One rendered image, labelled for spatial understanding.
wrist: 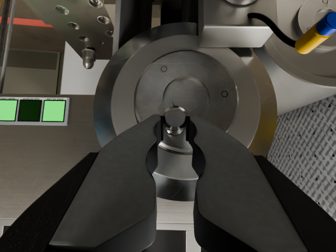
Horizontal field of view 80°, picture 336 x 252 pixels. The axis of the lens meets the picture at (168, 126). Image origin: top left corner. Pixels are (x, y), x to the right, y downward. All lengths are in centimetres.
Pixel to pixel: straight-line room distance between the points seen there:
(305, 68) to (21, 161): 58
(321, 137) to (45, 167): 54
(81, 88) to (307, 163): 194
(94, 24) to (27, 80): 262
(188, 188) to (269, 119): 8
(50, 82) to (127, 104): 279
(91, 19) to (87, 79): 165
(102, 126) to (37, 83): 284
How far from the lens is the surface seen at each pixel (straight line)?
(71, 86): 212
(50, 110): 57
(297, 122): 36
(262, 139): 17
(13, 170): 62
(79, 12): 46
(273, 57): 19
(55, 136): 56
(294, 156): 36
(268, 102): 18
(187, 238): 53
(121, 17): 22
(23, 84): 307
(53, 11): 48
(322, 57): 22
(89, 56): 57
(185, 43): 18
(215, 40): 17
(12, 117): 62
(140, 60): 17
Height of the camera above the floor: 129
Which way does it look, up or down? 9 degrees down
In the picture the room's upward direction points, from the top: 179 degrees counter-clockwise
